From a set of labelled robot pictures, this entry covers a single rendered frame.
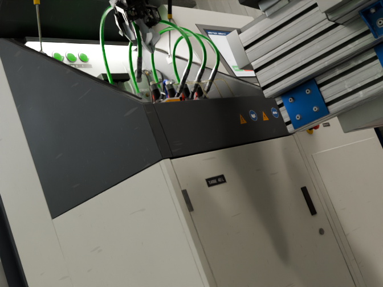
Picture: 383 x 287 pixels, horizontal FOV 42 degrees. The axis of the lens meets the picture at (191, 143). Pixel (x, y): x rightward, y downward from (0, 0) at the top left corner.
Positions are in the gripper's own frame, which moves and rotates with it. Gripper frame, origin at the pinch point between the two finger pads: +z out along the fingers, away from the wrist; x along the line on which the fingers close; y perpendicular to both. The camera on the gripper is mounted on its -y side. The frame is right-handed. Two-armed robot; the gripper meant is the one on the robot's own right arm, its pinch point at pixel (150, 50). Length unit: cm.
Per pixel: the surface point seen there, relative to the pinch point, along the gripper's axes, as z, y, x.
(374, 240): 92, 22, 59
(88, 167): 35, -9, -35
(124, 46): -18.8, -29.6, 19.3
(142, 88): 0.0, -32.0, 23.1
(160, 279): 73, 5, -35
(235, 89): 19.5, 6.9, 31.0
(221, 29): -19, -11, 66
